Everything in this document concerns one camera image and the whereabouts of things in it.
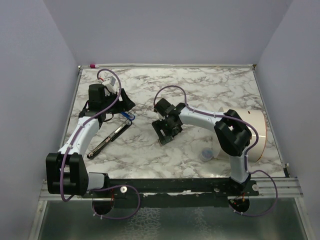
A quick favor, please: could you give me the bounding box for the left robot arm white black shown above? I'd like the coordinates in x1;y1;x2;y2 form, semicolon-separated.
45;83;135;198

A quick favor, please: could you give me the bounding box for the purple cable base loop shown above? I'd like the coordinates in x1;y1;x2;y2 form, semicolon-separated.
91;184;141;221
231;169;279;217

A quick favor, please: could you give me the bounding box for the large white paper roll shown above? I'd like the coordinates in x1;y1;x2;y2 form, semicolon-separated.
216;106;268;163

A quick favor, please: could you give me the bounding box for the blue stapler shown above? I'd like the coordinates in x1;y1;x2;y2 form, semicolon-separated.
120;111;136;121

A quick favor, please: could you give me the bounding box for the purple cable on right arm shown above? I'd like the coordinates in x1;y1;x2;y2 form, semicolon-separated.
153;85;259;175

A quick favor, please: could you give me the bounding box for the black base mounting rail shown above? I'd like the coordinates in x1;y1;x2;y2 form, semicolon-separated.
83;177;259;209

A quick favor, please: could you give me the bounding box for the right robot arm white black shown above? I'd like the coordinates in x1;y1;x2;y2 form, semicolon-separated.
151;98;252;196

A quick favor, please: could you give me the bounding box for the aluminium frame rail front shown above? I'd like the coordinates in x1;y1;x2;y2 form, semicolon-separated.
39;177;304;201

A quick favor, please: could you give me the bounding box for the purple cable left base loop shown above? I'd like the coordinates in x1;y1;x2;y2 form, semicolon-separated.
91;184;141;221

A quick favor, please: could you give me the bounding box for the black stapler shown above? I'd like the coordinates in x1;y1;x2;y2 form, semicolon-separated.
87;119;132;160

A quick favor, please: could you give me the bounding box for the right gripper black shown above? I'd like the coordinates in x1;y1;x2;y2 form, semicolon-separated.
152;116;182;143

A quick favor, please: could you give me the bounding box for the purple cable right base loop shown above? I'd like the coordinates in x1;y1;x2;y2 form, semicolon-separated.
231;169;279;217

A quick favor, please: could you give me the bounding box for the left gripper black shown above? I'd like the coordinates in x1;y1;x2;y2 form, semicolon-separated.
101;88;135;114

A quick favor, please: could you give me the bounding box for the clear jar of paper clips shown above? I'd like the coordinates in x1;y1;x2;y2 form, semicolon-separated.
199;147;214;162

